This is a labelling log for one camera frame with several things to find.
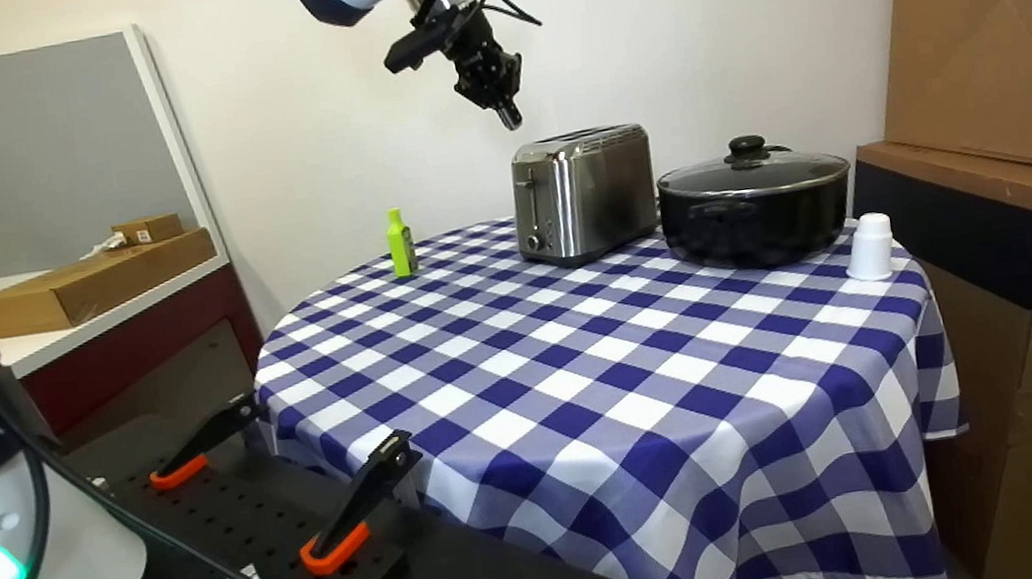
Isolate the silver toaster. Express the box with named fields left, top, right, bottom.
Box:
left=503, top=120, right=667, bottom=276

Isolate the green bottle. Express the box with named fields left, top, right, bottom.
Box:
left=382, top=206, right=421, bottom=281

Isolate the glass pot lid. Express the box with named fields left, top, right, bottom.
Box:
left=652, top=121, right=854, bottom=210

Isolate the black cooking pot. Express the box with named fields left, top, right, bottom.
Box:
left=650, top=121, right=865, bottom=284

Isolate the blue white checked tablecloth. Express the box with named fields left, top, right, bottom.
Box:
left=233, top=158, right=991, bottom=579

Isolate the small cardboard box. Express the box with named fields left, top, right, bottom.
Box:
left=110, top=211, right=188, bottom=251

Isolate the white cup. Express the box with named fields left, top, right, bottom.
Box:
left=838, top=210, right=901, bottom=286

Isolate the flat cardboard box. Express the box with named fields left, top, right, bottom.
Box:
left=0, top=225, right=226, bottom=341

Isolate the grey partition panel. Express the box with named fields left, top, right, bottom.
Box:
left=0, top=17, right=222, bottom=294

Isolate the white and red desk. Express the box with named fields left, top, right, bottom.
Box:
left=0, top=238, right=277, bottom=449

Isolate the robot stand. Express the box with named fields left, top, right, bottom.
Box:
left=19, top=343, right=661, bottom=579

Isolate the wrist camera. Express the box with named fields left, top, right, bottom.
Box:
left=378, top=6, right=473, bottom=76

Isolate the black clamp with orange handle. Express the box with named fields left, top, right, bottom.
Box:
left=284, top=427, right=437, bottom=579
left=139, top=390, right=272, bottom=494

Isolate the black cable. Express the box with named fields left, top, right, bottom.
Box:
left=0, top=315, right=408, bottom=579

